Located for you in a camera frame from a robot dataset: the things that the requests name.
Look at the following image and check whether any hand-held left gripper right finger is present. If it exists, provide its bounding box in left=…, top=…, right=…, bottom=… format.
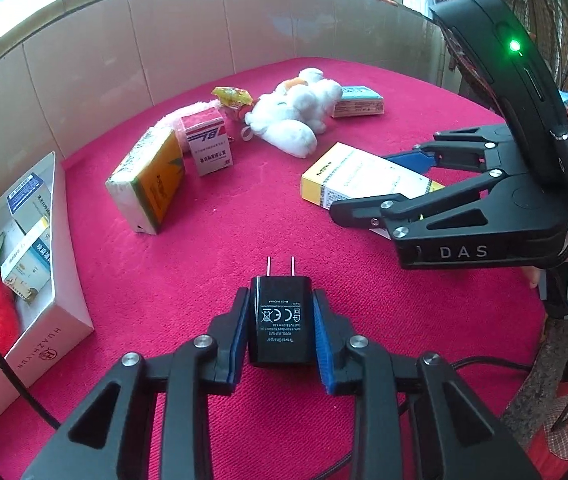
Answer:
left=311, top=287, right=542, bottom=480

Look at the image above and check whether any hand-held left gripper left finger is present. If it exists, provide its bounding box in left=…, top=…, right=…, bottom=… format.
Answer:
left=21, top=287, right=252, bottom=480

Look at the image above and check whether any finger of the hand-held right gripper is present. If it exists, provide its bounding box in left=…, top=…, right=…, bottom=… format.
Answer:
left=386, top=126, right=515, bottom=177
left=329, top=171, right=509, bottom=241

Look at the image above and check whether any yellow and white box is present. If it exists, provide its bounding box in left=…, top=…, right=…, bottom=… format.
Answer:
left=300, top=141, right=445, bottom=213

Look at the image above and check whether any black plug charger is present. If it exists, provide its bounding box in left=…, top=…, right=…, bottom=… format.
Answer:
left=248, top=256, right=317, bottom=367

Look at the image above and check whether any teal small box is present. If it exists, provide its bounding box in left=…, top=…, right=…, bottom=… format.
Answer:
left=331, top=85, right=385, bottom=119

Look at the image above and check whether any white plush toy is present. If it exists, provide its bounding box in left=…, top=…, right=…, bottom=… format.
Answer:
left=244, top=67, right=343, bottom=157

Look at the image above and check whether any white box red blue print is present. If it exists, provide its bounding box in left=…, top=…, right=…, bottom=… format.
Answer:
left=184, top=109, right=235, bottom=177

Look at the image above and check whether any white cardboard tray box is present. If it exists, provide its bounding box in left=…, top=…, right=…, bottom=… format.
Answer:
left=0, top=150, right=96, bottom=433

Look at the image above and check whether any pink plush toy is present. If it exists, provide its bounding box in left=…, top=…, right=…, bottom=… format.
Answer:
left=156, top=100, right=245, bottom=154

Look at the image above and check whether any white and blue medicine box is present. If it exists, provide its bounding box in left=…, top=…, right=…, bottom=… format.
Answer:
left=0, top=216, right=54, bottom=307

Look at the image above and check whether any yellow snack packet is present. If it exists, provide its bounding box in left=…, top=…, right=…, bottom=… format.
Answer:
left=211, top=86, right=255, bottom=122

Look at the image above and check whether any orange and green tissue pack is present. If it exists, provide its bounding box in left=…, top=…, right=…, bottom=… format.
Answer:
left=105, top=126, right=187, bottom=236

